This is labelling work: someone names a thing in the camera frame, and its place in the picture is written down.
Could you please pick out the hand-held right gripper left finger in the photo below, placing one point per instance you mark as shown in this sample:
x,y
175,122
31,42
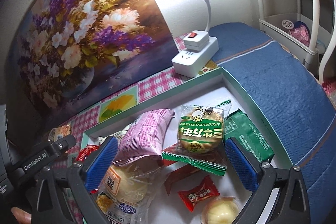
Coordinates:
x,y
101,161

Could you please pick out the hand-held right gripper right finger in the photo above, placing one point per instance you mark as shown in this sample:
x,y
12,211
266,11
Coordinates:
x,y
240,163

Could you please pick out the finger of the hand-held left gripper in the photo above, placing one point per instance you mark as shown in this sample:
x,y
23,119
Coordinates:
x,y
44,155

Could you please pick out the bright red snack packet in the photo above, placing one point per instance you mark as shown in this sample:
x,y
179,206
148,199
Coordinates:
x,y
88,153

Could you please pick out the orange cracker packet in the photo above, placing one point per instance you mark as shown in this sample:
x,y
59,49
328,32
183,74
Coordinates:
x,y
61,132

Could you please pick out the dark green snack packet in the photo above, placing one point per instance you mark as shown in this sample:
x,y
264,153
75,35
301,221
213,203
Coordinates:
x,y
249,134

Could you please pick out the clear bun packet orange label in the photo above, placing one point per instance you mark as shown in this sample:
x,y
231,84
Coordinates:
x,y
131,187

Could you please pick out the green-edged clear biscuit packet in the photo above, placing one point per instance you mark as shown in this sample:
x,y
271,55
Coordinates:
x,y
199,134

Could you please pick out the pink snack packet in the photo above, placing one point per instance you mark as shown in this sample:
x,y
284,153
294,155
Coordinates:
x,y
144,134

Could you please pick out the small red candy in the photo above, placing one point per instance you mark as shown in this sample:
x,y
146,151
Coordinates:
x,y
198,192

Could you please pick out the yellow round bun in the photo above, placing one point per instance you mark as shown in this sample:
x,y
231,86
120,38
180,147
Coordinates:
x,y
220,211

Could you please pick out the white box with teal rim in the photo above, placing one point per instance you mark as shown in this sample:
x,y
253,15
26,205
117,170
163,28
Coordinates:
x,y
204,96

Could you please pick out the person's left hand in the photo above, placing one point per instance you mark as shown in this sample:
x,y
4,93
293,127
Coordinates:
x,y
23,217

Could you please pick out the blue woven cloth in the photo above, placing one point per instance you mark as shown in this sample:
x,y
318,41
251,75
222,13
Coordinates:
x,y
275,87

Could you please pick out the pink crochet cloth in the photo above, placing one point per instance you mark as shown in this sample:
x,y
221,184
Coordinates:
x,y
329,90

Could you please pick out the white power strip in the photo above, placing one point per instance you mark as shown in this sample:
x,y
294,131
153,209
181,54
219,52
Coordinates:
x,y
194,56

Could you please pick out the floral still life painting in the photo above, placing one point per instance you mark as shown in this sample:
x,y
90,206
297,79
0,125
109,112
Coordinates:
x,y
92,43

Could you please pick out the round white patterned disc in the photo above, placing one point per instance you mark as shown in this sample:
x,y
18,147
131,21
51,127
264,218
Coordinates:
x,y
288,24

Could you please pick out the white metal rack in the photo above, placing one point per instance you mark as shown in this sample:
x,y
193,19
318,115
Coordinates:
x,y
315,3

